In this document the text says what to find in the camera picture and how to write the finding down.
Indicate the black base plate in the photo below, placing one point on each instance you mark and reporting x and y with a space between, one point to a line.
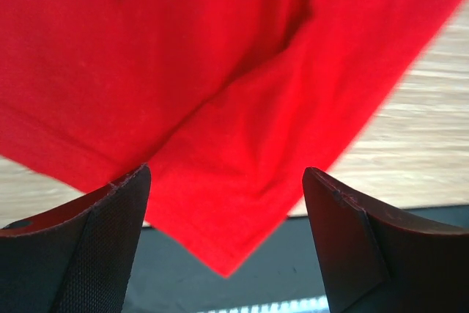
167 278

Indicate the slotted cable duct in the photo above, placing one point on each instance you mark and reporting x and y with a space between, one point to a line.
317 304

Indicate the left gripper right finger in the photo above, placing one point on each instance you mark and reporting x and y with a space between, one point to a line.
375 257

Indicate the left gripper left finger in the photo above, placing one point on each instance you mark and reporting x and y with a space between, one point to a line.
76 257

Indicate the red t-shirt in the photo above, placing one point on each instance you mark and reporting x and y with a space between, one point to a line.
227 101

